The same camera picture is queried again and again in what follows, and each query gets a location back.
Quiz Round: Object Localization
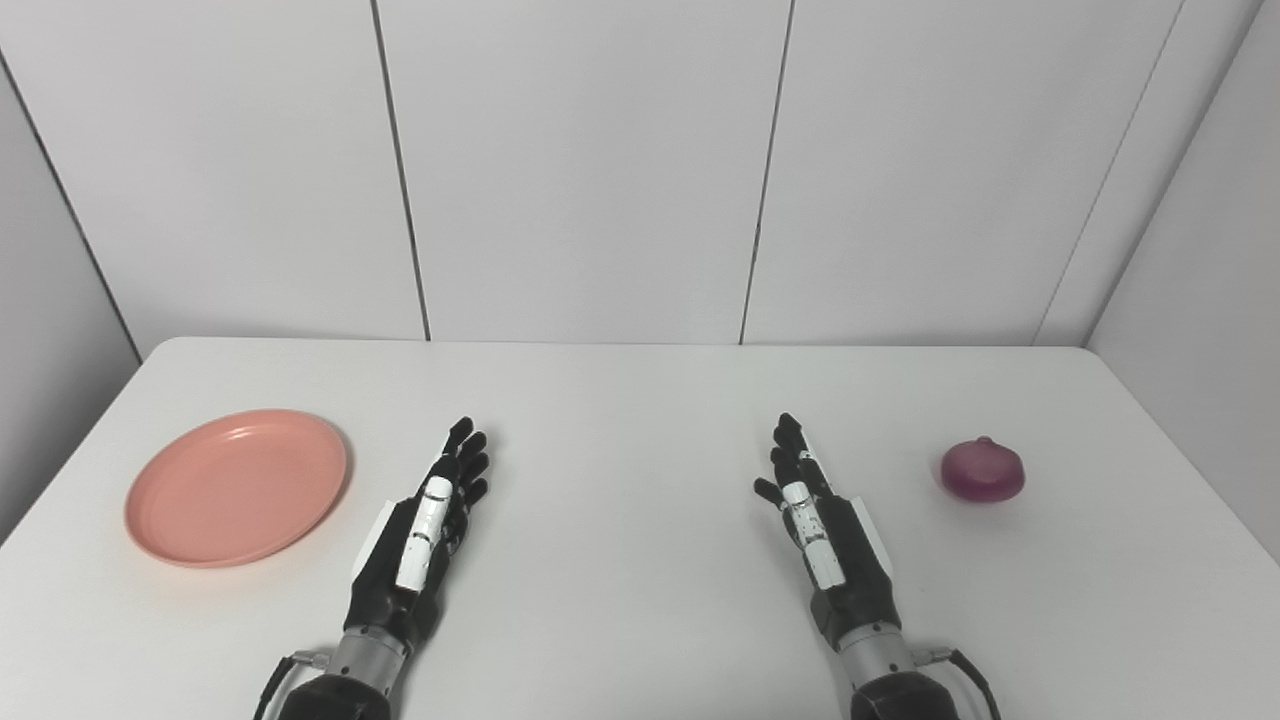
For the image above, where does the pink round plate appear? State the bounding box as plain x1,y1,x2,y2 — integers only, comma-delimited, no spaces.
124,408,350,570

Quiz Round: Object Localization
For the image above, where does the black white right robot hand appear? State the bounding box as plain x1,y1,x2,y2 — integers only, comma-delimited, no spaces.
753,412,901,652

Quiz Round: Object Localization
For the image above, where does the purple red onion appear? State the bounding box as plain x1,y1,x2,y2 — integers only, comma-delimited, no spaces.
939,436,1027,504

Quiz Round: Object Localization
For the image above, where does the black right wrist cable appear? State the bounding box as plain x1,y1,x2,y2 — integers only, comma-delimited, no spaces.
914,647,1002,720

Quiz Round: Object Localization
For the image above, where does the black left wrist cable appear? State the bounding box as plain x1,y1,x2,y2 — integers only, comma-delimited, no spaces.
252,650,332,720

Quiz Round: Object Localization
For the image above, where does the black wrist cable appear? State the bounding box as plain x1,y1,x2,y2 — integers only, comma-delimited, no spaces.
914,647,1002,720
252,650,332,720

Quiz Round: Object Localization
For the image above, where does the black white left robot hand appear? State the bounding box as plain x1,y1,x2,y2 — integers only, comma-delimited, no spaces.
347,417,492,650

